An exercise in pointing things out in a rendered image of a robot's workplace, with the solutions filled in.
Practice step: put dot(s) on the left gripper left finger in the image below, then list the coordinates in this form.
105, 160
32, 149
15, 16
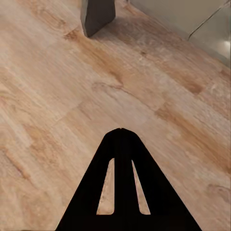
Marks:
80, 214

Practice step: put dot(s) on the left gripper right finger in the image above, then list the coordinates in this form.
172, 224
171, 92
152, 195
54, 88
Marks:
167, 210

